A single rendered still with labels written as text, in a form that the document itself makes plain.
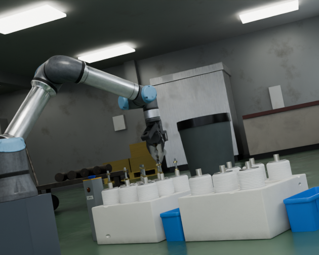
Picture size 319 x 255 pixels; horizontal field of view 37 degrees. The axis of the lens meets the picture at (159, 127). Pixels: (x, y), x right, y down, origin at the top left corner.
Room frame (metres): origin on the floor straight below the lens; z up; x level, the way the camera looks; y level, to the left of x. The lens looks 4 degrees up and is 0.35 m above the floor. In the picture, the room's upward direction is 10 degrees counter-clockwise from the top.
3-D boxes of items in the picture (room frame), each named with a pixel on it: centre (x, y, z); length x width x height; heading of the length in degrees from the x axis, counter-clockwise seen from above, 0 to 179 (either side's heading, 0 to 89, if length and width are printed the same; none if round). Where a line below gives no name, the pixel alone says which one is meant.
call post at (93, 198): (2.44, 0.39, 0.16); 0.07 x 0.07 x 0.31; 50
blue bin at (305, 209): (1.83, -0.53, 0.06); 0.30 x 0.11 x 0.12; 140
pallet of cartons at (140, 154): (11.83, 0.83, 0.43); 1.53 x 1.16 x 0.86; 74
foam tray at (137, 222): (2.31, 0.12, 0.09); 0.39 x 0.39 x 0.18; 50
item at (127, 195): (2.22, 0.20, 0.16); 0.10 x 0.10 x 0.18
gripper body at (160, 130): (2.26, 0.02, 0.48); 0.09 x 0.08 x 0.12; 152
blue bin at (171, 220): (2.11, -0.07, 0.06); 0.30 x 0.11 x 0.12; 139
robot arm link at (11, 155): (1.74, 0.57, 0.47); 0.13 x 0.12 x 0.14; 33
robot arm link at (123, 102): (2.18, 0.10, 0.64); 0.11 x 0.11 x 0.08; 33
